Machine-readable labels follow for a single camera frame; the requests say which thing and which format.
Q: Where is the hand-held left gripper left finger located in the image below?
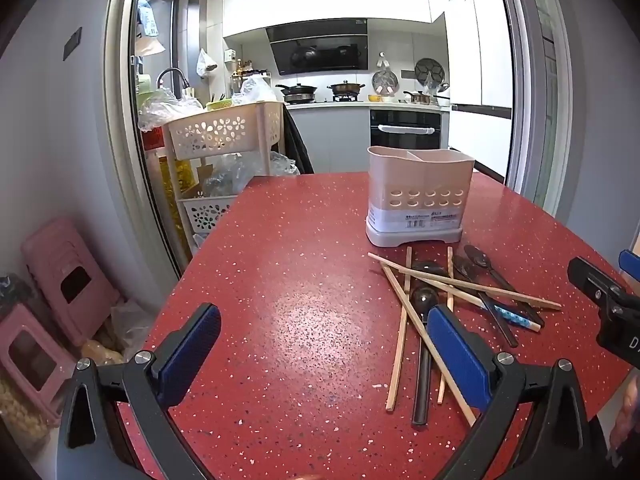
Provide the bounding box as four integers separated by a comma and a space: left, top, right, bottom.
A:
57, 303, 223, 480

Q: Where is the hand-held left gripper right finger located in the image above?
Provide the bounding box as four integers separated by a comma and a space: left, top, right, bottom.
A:
426, 304, 608, 480

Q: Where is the dark grey spoon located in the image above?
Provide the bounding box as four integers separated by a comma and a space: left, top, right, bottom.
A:
411, 259, 501, 311
410, 284, 441, 427
452, 255, 520, 349
464, 244, 546, 327

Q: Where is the beige plastic utensil holder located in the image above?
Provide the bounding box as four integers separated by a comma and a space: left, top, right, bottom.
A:
365, 145, 476, 249

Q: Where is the person's right hand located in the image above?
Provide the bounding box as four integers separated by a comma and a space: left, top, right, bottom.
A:
611, 367, 640, 461

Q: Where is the pink plastic stool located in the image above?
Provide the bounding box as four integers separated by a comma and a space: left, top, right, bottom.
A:
0, 304, 76, 421
21, 217, 121, 346

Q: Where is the yellow oil bottle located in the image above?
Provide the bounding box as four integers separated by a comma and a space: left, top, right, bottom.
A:
157, 155, 193, 261

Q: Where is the crumpled clear plastic bag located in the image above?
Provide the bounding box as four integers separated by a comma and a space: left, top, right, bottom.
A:
202, 152, 301, 196

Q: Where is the yellow mesh sack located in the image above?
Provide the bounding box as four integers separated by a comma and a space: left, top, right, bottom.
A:
0, 375, 51, 451

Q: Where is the beige flower-pattern trolley rack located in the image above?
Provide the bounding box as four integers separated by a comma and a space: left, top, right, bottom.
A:
162, 101, 287, 266

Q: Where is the black jacket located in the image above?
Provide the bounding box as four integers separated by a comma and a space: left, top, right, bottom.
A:
282, 102, 315, 176

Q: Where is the black built-in oven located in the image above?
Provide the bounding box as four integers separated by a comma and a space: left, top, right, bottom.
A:
370, 108, 443, 153

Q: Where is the grey base cabinet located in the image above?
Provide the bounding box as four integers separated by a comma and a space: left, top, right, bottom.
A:
287, 107, 372, 173

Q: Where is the white fridge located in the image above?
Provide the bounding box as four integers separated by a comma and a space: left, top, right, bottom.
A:
442, 0, 516, 176

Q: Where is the round grey divided pan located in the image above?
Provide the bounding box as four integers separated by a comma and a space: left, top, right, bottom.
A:
414, 57, 446, 86

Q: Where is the black wok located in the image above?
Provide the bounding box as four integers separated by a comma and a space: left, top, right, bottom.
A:
275, 83, 318, 103

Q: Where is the black kitchen faucet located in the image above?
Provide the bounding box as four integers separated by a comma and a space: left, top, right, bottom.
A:
156, 67, 191, 98

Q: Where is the round steel steamer rack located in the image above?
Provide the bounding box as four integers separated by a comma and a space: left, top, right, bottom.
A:
371, 70, 399, 97

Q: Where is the hanging white plastic bag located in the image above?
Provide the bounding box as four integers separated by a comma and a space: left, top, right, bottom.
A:
196, 49, 218, 78

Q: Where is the cooking pot with lid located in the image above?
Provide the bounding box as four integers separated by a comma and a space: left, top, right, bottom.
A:
327, 80, 365, 97

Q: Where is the black range hood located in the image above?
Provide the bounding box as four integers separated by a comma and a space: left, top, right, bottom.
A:
265, 17, 370, 77

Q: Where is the black wall switch panel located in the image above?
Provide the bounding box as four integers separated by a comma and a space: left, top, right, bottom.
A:
63, 27, 83, 61

